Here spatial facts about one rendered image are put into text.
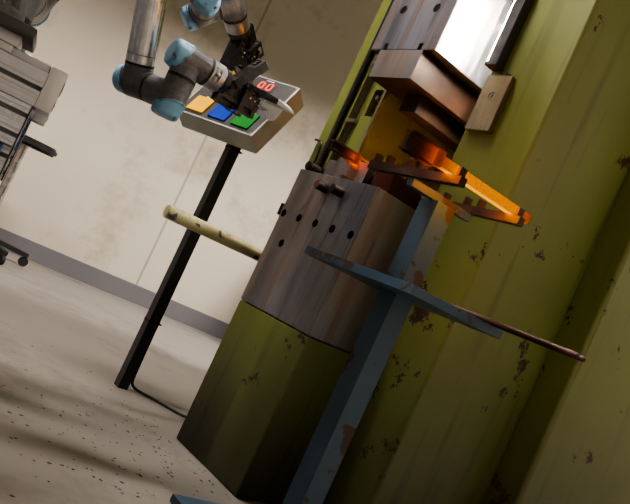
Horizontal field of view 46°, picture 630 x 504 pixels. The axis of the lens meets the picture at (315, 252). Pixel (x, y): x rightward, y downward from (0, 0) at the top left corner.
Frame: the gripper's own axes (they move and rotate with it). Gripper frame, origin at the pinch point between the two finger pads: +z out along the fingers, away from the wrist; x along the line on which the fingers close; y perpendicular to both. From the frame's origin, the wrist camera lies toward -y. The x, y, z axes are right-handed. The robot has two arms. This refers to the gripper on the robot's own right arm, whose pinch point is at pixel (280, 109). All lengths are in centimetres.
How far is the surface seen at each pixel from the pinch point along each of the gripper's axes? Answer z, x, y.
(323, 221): 24.7, 6.4, 22.2
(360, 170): 30.7, 4.4, 3.4
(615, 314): 96, 59, 11
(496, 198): 20, 67, 6
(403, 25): 31, -7, -45
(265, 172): 174, -282, -22
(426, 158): -2, 65, 7
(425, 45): 30.7, 7.7, -37.9
